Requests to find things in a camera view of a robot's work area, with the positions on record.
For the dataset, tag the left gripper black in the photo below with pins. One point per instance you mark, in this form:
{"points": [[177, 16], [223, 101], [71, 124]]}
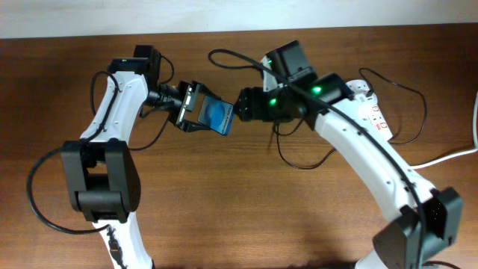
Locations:
{"points": [[176, 118]]}

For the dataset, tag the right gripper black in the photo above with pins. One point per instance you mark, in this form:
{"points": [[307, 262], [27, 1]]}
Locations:
{"points": [[252, 104]]}

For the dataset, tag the blue screen Galaxy smartphone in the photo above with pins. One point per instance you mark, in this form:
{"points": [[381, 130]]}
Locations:
{"points": [[217, 115]]}

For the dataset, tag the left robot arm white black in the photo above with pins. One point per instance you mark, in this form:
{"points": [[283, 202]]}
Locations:
{"points": [[102, 180]]}

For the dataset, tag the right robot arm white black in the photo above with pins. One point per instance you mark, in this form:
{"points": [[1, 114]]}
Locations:
{"points": [[422, 220]]}

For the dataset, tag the white charger plug adapter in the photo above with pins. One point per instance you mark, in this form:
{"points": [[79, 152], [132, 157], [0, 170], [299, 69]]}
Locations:
{"points": [[366, 101]]}

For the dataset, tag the white power strip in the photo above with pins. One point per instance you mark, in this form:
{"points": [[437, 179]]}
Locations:
{"points": [[372, 114]]}

